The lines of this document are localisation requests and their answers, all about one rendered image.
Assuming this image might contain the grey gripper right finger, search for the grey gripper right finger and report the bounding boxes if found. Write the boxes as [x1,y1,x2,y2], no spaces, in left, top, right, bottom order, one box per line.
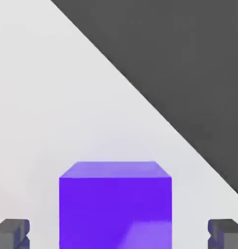
[207,218,238,249]

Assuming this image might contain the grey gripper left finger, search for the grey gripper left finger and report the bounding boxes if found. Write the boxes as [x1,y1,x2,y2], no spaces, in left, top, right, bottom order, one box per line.
[0,218,31,249]

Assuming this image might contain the small purple cube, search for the small purple cube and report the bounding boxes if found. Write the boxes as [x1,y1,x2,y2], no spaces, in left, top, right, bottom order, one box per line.
[58,160,173,249]

